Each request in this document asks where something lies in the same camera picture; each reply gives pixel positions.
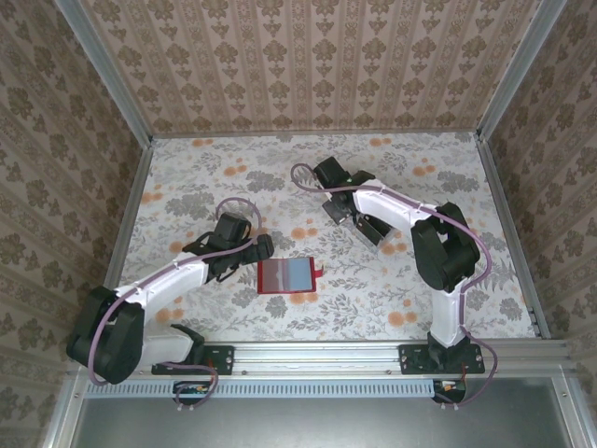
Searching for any black VIP credit card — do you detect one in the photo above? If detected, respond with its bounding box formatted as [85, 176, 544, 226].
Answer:
[323, 196, 355, 224]

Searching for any red card holder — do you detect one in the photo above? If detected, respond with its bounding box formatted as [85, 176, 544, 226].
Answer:
[257, 256, 326, 295]

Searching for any small circuit board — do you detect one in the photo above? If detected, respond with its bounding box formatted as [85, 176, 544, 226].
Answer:
[173, 380, 212, 406]
[432, 379, 468, 405]

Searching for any grey metal panel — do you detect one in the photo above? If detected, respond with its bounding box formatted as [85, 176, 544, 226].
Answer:
[69, 377, 577, 448]

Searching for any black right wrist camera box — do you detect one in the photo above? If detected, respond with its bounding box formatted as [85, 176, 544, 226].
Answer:
[312, 157, 354, 190]

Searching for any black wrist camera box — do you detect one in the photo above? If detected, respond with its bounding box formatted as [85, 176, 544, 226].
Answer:
[213, 212, 254, 245]
[312, 157, 354, 190]

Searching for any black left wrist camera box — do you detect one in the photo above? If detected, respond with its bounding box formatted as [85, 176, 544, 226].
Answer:
[213, 212, 254, 245]

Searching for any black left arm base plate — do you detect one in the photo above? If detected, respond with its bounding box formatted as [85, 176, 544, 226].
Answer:
[151, 343, 235, 377]

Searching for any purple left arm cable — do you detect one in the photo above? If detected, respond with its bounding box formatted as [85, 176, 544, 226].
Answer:
[86, 197, 263, 414]

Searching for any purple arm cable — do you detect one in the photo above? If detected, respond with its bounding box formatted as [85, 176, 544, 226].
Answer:
[289, 161, 498, 413]
[86, 197, 263, 414]

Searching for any aluminium mounting rail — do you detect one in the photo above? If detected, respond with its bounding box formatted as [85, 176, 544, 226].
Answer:
[69, 339, 574, 380]

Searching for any aluminium table edge rail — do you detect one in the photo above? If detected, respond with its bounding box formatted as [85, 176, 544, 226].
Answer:
[475, 134, 552, 341]
[105, 137, 155, 293]

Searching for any white slotted cable duct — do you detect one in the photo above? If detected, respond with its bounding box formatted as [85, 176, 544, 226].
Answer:
[85, 378, 438, 399]

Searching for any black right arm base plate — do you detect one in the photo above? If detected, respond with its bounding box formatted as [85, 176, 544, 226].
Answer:
[398, 343, 486, 377]

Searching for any aluminium frame post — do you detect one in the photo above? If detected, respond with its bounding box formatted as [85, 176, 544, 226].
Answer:
[58, 0, 155, 144]
[475, 0, 570, 141]

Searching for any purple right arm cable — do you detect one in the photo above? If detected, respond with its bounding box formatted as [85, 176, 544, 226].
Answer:
[289, 161, 498, 413]

